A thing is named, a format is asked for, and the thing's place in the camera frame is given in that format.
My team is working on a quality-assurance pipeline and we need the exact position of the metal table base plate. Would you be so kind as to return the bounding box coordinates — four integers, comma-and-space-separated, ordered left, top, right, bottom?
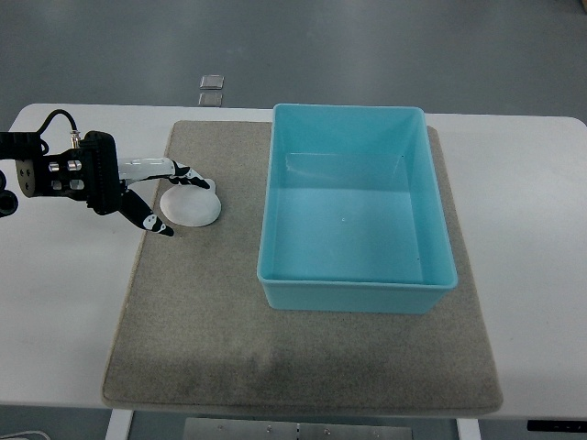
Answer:
183, 418, 414, 440

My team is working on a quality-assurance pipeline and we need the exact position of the white table leg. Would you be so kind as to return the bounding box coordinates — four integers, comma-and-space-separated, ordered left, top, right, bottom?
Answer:
456, 418, 482, 440
105, 409, 134, 440

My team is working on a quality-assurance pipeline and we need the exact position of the white cable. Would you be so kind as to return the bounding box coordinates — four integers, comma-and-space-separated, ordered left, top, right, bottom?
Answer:
0, 428, 47, 440

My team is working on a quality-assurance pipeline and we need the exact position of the lower silver floor plate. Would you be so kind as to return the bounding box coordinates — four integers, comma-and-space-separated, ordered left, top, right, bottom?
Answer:
198, 92, 223, 107

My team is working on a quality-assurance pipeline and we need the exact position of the white right table leg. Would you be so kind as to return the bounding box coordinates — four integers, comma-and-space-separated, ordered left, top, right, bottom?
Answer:
456, 418, 482, 440

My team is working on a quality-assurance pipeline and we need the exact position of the white plush bunny toy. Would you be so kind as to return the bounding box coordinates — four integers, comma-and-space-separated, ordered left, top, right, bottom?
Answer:
160, 179, 221, 227

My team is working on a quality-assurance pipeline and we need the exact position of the grey felt mat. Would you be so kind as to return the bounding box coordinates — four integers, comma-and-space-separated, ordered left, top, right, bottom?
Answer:
102, 121, 503, 417

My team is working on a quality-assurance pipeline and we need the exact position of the white left table leg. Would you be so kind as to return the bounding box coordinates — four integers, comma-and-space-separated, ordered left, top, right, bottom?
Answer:
105, 409, 134, 440

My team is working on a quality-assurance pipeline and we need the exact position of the blue plastic box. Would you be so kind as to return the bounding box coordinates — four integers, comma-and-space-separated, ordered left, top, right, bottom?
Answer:
257, 104, 459, 314

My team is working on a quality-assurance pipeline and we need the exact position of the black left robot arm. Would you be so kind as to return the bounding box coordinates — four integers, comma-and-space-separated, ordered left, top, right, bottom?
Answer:
1, 109, 81, 195

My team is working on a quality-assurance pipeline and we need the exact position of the upper silver floor plate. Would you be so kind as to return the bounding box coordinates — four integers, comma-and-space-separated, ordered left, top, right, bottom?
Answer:
200, 74, 225, 90

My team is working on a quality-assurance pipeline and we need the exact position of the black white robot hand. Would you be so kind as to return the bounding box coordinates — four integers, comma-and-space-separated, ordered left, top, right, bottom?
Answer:
27, 131, 211, 237

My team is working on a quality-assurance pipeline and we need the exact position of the black table control panel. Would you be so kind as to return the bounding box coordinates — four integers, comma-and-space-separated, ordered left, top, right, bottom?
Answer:
526, 420, 587, 434

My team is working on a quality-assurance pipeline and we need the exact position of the silver floor plate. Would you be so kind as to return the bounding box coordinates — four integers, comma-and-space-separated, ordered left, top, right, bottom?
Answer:
198, 92, 223, 107
200, 74, 225, 90

